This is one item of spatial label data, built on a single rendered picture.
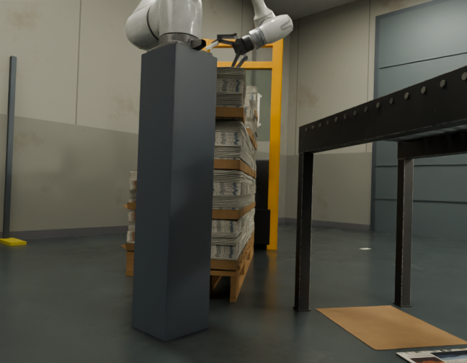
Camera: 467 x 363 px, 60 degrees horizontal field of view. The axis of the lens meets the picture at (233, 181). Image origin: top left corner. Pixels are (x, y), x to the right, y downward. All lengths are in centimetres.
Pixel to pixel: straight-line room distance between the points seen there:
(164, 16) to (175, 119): 39
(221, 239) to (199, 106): 67
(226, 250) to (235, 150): 46
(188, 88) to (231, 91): 45
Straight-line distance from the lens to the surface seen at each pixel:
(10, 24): 426
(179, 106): 140
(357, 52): 640
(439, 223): 561
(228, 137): 185
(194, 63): 148
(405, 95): 119
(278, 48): 373
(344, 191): 612
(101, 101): 447
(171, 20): 154
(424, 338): 169
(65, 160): 422
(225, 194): 184
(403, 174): 201
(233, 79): 187
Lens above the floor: 51
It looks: 1 degrees up
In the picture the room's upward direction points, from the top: 2 degrees clockwise
